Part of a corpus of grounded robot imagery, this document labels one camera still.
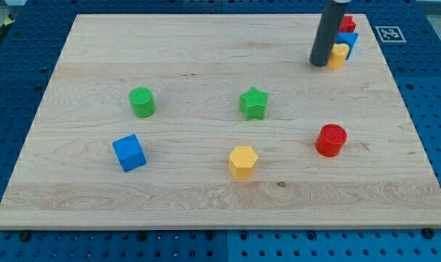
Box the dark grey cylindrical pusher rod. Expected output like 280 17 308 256
309 0 349 67

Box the yellow heart block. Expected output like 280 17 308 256
327 44 350 70

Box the red star block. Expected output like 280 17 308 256
339 15 357 33

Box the blue triangle block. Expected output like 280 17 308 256
335 32 359 60

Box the white fiducial marker tag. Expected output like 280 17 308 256
376 25 406 43

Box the green star block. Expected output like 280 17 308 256
239 87 269 121

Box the red cylinder block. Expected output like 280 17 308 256
314 124 348 157

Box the yellow hexagon block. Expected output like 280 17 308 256
229 146 258 180

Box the light wooden board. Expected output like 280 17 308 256
0 14 441 230

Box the green cylinder block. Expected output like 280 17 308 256
128 87 156 118

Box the blue cube block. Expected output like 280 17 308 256
112 134 147 172

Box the black yellow hazard tape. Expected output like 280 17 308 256
0 13 15 45

